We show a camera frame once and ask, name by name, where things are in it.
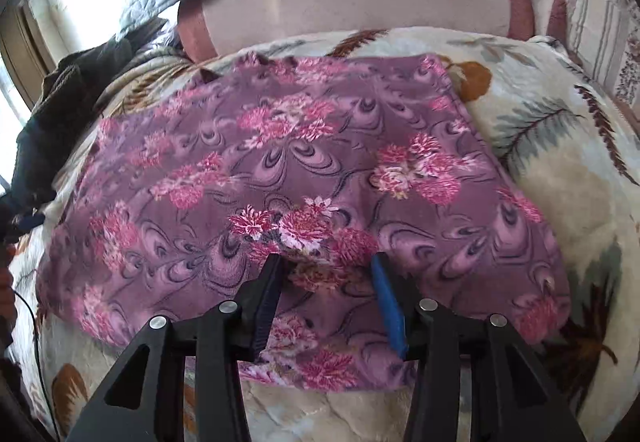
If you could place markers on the wooden window frame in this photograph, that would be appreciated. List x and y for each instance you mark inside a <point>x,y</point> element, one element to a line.
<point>30,47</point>

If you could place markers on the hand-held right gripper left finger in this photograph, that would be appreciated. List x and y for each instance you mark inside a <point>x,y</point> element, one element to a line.
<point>265,302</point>

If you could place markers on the striped floral cushion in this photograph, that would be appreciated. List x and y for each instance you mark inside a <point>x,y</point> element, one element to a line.
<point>600,22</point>

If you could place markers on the dark grey knit garment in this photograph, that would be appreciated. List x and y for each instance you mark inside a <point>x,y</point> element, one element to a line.
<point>75,82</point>

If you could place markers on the pink sofa cushion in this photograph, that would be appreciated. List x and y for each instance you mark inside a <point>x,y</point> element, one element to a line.
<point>325,2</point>

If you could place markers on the leaf print fleece blanket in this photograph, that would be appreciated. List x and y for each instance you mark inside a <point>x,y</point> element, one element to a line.
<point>550,172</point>

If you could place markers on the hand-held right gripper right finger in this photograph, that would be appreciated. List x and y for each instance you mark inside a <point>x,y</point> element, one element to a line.
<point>390,307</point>

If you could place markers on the purple floral shirt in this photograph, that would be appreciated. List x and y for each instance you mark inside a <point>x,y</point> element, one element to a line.
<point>225,172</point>

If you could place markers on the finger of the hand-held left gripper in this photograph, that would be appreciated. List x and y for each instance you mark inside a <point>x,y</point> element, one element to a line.
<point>27,223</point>

